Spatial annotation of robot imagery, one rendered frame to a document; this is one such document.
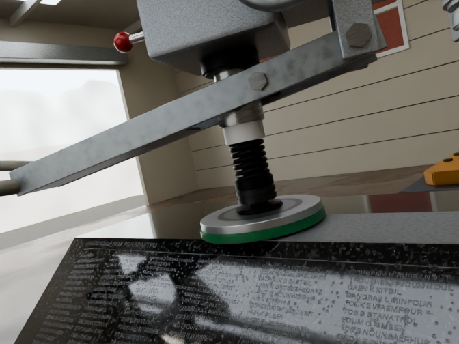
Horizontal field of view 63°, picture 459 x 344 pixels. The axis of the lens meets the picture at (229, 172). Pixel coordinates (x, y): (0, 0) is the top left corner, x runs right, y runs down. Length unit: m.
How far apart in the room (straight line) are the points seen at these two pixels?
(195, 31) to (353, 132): 6.68
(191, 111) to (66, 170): 0.26
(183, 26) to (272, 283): 0.38
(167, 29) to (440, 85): 6.29
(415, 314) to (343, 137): 6.87
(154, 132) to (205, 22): 0.20
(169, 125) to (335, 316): 0.38
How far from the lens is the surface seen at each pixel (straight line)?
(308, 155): 7.65
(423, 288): 0.46
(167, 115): 0.63
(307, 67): 0.59
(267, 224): 0.56
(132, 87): 9.06
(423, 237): 0.50
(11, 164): 1.21
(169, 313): 0.65
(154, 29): 0.60
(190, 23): 0.58
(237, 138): 0.62
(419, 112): 6.82
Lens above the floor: 0.98
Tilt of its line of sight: 4 degrees down
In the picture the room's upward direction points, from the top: 12 degrees counter-clockwise
